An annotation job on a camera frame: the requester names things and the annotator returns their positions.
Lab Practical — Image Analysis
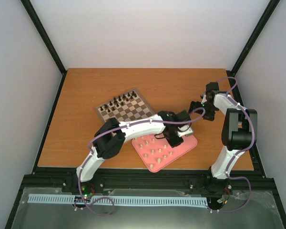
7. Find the right black corner post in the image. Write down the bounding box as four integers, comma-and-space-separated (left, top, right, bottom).
231, 0, 282, 75

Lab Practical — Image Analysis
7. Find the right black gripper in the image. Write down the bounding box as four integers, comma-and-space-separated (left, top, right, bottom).
188, 101, 216, 121

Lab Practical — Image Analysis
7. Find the wooden chess board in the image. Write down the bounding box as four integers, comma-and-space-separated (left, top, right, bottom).
94, 88, 156, 124

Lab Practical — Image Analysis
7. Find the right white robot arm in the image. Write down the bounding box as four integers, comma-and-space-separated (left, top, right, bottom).
188, 82, 257, 180

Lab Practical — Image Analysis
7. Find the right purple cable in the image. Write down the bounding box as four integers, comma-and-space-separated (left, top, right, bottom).
208, 77, 257, 214

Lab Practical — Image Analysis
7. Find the light blue cable duct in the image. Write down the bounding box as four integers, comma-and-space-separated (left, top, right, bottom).
27, 194, 208, 208

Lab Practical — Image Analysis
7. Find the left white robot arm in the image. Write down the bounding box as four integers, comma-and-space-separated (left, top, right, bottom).
72, 111, 194, 192

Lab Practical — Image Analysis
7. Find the black aluminium frame rail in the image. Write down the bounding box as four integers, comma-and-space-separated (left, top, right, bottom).
20, 167, 277, 196

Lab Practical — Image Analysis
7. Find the pink plastic tray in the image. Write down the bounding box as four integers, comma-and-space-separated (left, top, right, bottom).
132, 135, 198, 173

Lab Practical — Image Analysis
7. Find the left black corner post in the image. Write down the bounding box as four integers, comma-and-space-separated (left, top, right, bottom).
20, 0, 68, 75

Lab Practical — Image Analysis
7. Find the black corner post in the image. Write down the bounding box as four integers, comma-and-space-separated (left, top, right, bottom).
20, 0, 68, 75
231, 0, 282, 75

